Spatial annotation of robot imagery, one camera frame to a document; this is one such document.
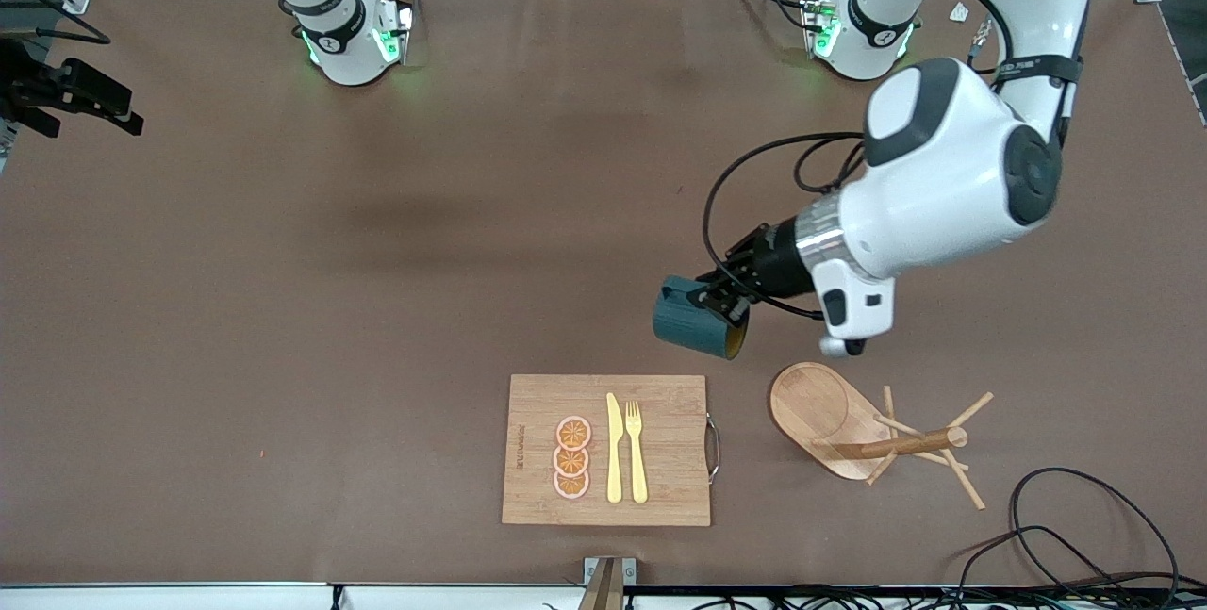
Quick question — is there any white table edge rail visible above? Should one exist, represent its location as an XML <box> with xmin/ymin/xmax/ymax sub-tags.
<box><xmin>0</xmin><ymin>582</ymin><xmax>1207</xmax><ymax>610</ymax></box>

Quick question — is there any yellow plastic fork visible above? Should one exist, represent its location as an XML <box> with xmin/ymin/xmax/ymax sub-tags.
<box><xmin>625</xmin><ymin>401</ymin><xmax>650</xmax><ymax>505</ymax></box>

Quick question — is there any black looped cable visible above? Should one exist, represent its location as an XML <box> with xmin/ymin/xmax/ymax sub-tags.
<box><xmin>1009</xmin><ymin>467</ymin><xmax>1182</xmax><ymax>597</ymax></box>
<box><xmin>952</xmin><ymin>525</ymin><xmax>1133</xmax><ymax>597</ymax></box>

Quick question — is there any toy orange slice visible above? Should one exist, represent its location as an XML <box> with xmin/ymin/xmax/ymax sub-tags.
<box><xmin>554</xmin><ymin>415</ymin><xmax>594</xmax><ymax>452</ymax></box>

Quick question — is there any brown post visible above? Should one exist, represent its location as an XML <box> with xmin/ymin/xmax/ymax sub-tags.
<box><xmin>577</xmin><ymin>558</ymin><xmax>625</xmax><ymax>610</ymax></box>

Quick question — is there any yellow plastic knife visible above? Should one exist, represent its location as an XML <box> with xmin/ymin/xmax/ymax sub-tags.
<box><xmin>605</xmin><ymin>392</ymin><xmax>625</xmax><ymax>504</ymax></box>

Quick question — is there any small metal bracket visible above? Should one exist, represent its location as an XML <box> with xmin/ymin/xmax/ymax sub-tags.
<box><xmin>584</xmin><ymin>556</ymin><xmax>637</xmax><ymax>586</ymax></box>

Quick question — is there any wooden mug rack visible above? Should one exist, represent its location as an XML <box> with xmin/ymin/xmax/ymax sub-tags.
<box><xmin>768</xmin><ymin>362</ymin><xmax>996</xmax><ymax>511</ymax></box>

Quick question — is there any dark teal mug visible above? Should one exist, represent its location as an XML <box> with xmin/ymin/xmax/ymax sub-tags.
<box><xmin>653</xmin><ymin>275</ymin><xmax>751</xmax><ymax>361</ymax></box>

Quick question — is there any bamboo cutting board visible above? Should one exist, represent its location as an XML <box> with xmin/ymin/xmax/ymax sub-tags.
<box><xmin>501</xmin><ymin>374</ymin><xmax>722</xmax><ymax>528</ymax></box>

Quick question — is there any brown table mat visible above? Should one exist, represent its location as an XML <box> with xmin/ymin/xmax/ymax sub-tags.
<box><xmin>0</xmin><ymin>0</ymin><xmax>1207</xmax><ymax>587</ymax></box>

